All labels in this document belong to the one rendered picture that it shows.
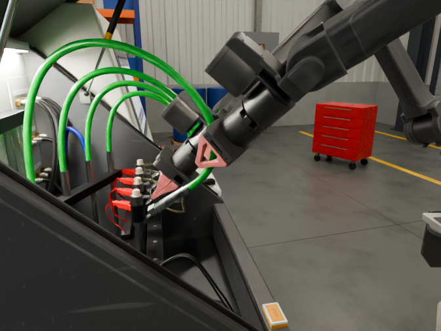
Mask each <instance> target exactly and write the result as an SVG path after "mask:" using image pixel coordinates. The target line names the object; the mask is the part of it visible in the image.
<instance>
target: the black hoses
mask: <svg viewBox="0 0 441 331"><path fill-rule="evenodd" d="M47 101H49V102H50V103H52V104H53V105H55V106H56V107H57V108H58V110H59V111H60V113H61V111H62V108H61V107H60V106H59V105H58V104H57V103H56V102H55V101H53V100H52V99H50V98H49V97H41V99H36V100H35V104H37V105H38V106H40V107H41V108H42V109H43V110H44V111H45V113H46V114H47V116H48V118H49V121H50V123H51V129H52V139H51V138H50V137H42V141H50V142H51V143H53V158H52V172H51V178H50V179H48V178H46V179H43V182H49V183H50V185H49V191H48V192H50V193H51V194H52V195H54V196H56V195H57V194H61V193H62V188H61V187H60V186H61V181H60V179H59V176H60V172H59V171H60V164H59V158H58V143H57V142H56V129H55V125H54V120H53V117H52V116H51V113H50V112H49V111H48V109H47V108H46V107H45V106H44V105H43V104H42V103H44V104H46V105H47V106H48V107H49V108H50V109H51V110H52V111H53V113H54V115H55V117H56V121H57V126H59V121H60V117H59V115H58V112H57V111H56V110H55V108H54V107H53V106H52V105H51V104H50V103H49V102H47ZM40 102H42V103H40ZM68 162H69V159H68V155H67V154H66V167H68ZM58 180H59V181H58Z"/></svg>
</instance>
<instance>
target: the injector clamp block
mask: <svg viewBox="0 0 441 331"><path fill-rule="evenodd" d="M124 241H125V242H126V243H128V244H129V245H131V246H132V247H134V248H135V249H136V248H137V245H136V238H135V227H134V226H133V227H132V233H131V239H130V240H124ZM146 256H148V257H149V258H151V259H153V260H154V261H155V262H157V263H159V264H161V263H163V262H164V258H163V237H162V225H161V213H159V214H157V215H156V216H155V217H154V218H153V219H151V220H150V221H149V222H148V224H147V245H146Z"/></svg>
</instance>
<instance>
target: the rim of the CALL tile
mask: <svg viewBox="0 0 441 331"><path fill-rule="evenodd" d="M271 304H277V306H278V308H279V310H280V312H281V314H282V316H283V318H284V320H281V321H276V322H272V319H271V318H270V315H269V313H268V311H267V309H266V307H265V305H271ZM262 307H263V309H264V311H265V313H266V316H267V317H268V320H269V322H270V324H271V326H275V325H280V324H287V319H286V317H285V315H284V314H283V312H282V310H281V308H280V306H279V304H278V302H276V303H267V304H263V305H262Z"/></svg>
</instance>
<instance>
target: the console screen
mask: <svg viewBox="0 0 441 331"><path fill-rule="evenodd" d="M113 51H114V54H115V58H116V60H117V64H118V66H119V67H121V68H128V69H130V67H129V64H128V62H127V58H126V56H125V52H123V51H120V50H117V49H113ZM121 76H122V78H123V80H133V77H132V76H128V75H125V74H122V75H121ZM133 81H134V80H133ZM125 88H126V90H127V92H128V93H129V92H132V91H136V90H137V89H136V87H132V86H125ZM129 100H130V103H131V106H132V109H133V112H134V115H135V118H136V122H137V124H138V128H139V130H140V132H141V133H143V134H144V135H145V136H147V128H148V124H147V121H146V117H145V115H144V111H143V109H142V105H141V102H140V99H139V96H137V97H131V98H129Z"/></svg>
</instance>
